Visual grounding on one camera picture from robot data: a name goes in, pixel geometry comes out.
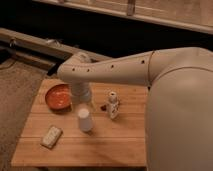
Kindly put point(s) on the orange ceramic bowl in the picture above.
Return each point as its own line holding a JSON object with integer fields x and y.
{"x": 58, "y": 97}

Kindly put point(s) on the white patterned bottle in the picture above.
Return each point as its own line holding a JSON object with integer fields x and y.
{"x": 112, "y": 105}

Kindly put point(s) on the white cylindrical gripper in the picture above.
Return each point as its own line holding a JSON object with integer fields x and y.
{"x": 81, "y": 92}

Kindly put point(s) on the white rectangular sponge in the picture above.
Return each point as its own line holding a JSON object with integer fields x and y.
{"x": 51, "y": 137}

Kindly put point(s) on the wooden board table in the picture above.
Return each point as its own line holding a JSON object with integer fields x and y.
{"x": 118, "y": 142}

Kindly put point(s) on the white paper cup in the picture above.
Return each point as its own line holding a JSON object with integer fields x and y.
{"x": 84, "y": 120}

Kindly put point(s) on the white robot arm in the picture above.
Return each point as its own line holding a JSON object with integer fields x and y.
{"x": 179, "y": 110}

